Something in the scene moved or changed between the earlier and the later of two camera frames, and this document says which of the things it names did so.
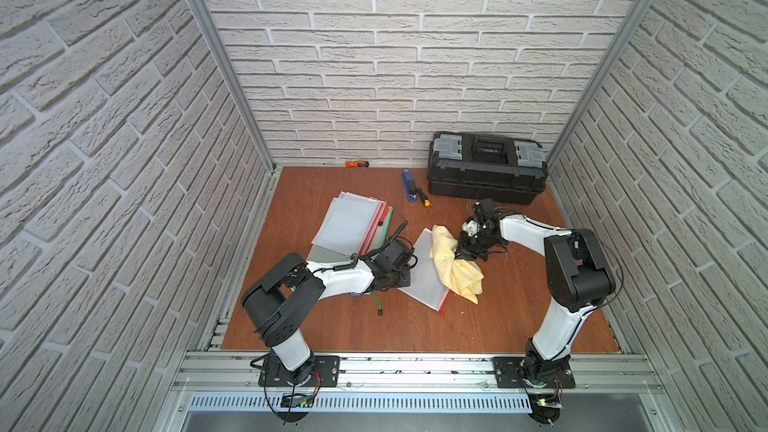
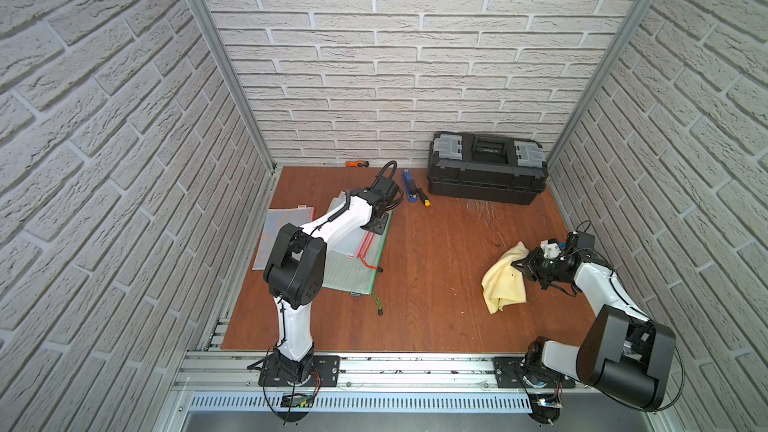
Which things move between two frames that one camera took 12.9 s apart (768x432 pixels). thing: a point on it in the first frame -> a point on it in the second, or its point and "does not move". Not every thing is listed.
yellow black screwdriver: x=426 y=201 does not move
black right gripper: x=463 y=249 -> x=530 y=265
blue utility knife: x=410 y=184 does not move
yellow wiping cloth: x=460 y=277 -> x=504 y=284
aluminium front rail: x=236 y=373 does not move
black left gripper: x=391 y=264 -> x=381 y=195
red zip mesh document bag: x=427 y=286 -> x=275 y=220
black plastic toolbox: x=503 y=168 does not move
